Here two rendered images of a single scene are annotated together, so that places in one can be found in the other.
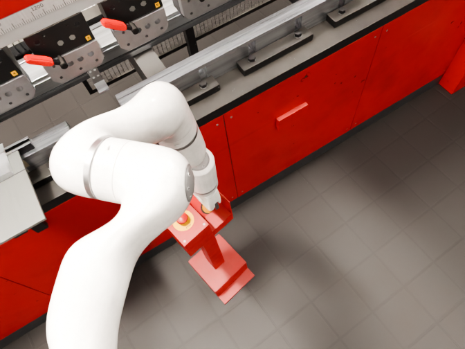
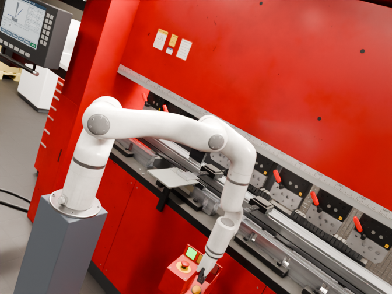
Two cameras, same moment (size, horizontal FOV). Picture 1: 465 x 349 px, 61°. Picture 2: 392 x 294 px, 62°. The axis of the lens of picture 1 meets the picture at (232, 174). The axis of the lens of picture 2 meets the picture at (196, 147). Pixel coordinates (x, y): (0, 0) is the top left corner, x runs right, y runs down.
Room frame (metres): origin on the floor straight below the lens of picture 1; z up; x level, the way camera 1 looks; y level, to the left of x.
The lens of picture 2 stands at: (-0.40, -0.78, 1.70)
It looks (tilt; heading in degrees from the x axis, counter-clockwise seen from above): 16 degrees down; 54
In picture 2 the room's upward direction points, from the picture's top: 23 degrees clockwise
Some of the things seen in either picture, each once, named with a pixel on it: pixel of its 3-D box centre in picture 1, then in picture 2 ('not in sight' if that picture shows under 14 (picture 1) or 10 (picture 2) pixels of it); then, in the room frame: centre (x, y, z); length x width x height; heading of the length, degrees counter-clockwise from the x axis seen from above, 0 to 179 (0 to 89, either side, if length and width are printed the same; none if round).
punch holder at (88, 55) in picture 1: (63, 41); (258, 168); (0.84, 0.37, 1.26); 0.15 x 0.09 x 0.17; 112
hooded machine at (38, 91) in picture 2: not in sight; (55, 62); (0.43, 4.60, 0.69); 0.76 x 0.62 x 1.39; 116
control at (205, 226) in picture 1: (193, 212); (190, 277); (0.52, 0.15, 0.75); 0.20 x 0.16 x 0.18; 123
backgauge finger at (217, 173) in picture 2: not in sight; (205, 171); (0.86, 0.77, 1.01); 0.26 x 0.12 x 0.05; 22
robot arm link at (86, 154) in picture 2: not in sight; (100, 129); (-0.03, 0.34, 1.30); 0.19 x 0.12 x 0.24; 68
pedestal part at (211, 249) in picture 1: (208, 244); not in sight; (0.52, 0.15, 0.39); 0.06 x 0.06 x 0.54; 33
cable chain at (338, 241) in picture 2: not in sight; (325, 233); (1.36, 0.16, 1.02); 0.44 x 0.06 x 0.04; 112
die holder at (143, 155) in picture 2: not in sight; (129, 144); (0.50, 1.23, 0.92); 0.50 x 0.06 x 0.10; 112
